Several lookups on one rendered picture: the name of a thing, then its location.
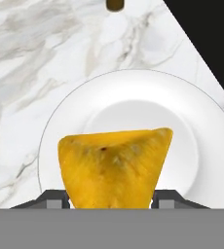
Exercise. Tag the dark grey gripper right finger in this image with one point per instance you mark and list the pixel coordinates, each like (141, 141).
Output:
(168, 198)

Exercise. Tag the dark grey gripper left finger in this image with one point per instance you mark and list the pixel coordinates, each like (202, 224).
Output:
(54, 198)

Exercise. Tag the yellow cheese wedge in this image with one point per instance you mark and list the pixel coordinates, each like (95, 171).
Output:
(114, 168)

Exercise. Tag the white round plate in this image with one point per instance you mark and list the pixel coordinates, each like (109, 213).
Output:
(143, 107)

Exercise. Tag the brown cylindrical object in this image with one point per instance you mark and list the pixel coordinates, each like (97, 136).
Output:
(115, 4)

